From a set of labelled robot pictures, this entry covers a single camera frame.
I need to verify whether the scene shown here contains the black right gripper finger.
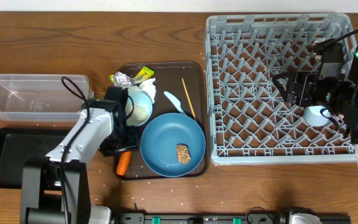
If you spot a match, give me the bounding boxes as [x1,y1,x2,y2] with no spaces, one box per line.
[272,72,291,93]
[280,91,294,103]

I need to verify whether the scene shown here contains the orange carrot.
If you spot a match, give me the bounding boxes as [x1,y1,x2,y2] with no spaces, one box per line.
[116,151,132,175]

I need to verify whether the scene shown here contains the light blue plastic cup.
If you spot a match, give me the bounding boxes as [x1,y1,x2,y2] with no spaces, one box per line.
[303,106,331,127]

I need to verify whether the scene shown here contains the dark blue plate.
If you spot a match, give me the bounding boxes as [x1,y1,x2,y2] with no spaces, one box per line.
[140,113,206,177]

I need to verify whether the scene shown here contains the brown food scrap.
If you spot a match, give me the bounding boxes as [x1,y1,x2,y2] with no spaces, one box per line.
[176,144,191,164]

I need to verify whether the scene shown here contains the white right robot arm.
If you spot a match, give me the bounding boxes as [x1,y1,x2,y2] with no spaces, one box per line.
[272,43,358,165]

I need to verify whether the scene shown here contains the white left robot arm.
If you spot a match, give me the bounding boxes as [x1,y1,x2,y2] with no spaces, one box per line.
[20,86,131,223]

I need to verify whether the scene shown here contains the grey dishwasher rack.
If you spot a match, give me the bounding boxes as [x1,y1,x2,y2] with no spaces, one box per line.
[204,13,356,166]

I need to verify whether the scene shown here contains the light blue rice bowl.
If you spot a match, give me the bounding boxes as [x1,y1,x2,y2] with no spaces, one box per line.
[125,91,152,126]

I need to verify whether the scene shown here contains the crumpled white tissue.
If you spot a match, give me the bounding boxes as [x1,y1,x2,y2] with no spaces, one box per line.
[128,78,157,104]

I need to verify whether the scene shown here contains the crumpled aluminium foil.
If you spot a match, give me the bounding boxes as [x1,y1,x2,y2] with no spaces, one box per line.
[112,72,134,88]

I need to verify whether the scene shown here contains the light blue plastic knife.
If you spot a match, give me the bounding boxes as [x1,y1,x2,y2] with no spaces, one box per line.
[163,91,186,115]

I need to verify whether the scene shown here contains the yellow green wrapper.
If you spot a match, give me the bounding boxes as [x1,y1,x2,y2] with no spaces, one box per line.
[109,66,155,85]

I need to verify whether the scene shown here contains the dark brown serving tray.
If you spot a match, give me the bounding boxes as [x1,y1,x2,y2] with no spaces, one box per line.
[121,62,209,180]

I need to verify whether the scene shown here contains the wooden chopstick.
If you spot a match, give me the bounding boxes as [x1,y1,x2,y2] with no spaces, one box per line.
[181,78,197,122]

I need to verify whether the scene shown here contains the black tray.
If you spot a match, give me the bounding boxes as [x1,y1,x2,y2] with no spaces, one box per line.
[0,128,69,189]

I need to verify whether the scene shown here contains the clear plastic bin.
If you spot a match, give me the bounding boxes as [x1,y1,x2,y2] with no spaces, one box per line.
[0,74,83,122]

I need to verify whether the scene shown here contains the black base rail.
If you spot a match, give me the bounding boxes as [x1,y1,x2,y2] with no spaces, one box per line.
[112,212,352,224]

